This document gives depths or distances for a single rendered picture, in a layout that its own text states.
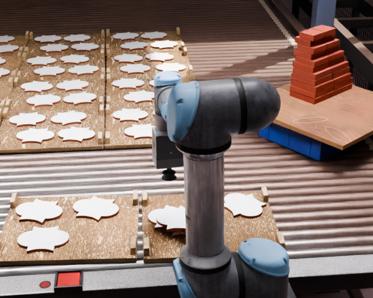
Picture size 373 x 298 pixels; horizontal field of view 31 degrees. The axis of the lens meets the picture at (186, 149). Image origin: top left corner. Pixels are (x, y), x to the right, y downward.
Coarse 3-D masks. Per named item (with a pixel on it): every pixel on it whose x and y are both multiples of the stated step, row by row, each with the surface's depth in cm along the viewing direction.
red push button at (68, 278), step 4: (76, 272) 189; (60, 276) 187; (64, 276) 187; (68, 276) 187; (72, 276) 187; (76, 276) 187; (80, 276) 188; (60, 280) 186; (64, 280) 186; (68, 280) 186; (72, 280) 186; (76, 280) 186; (60, 284) 184; (64, 284) 184; (68, 284) 184; (72, 284) 184; (76, 284) 184
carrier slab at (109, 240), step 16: (64, 208) 217; (128, 208) 217; (16, 224) 209; (32, 224) 209; (48, 224) 209; (64, 224) 209; (80, 224) 209; (96, 224) 209; (112, 224) 209; (128, 224) 209; (16, 240) 202; (80, 240) 202; (96, 240) 202; (112, 240) 202; (128, 240) 202; (0, 256) 194; (16, 256) 194; (32, 256) 194; (48, 256) 194; (64, 256) 194; (80, 256) 194; (96, 256) 194; (112, 256) 194; (128, 256) 194
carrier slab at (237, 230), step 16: (240, 192) 226; (256, 192) 226; (144, 208) 217; (160, 208) 217; (144, 224) 209; (224, 224) 209; (240, 224) 209; (256, 224) 209; (272, 224) 209; (160, 240) 202; (176, 240) 202; (224, 240) 202; (240, 240) 202; (272, 240) 202; (144, 256) 194; (160, 256) 194; (176, 256) 194
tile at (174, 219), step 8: (176, 208) 208; (184, 208) 208; (160, 216) 203; (168, 216) 203; (176, 216) 203; (184, 216) 203; (160, 224) 201; (168, 224) 200; (176, 224) 200; (184, 224) 200
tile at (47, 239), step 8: (24, 232) 203; (32, 232) 203; (40, 232) 203; (48, 232) 203; (56, 232) 203; (64, 232) 203; (24, 240) 200; (32, 240) 200; (40, 240) 200; (48, 240) 200; (56, 240) 200; (64, 240) 200; (32, 248) 196; (40, 248) 196; (48, 248) 196
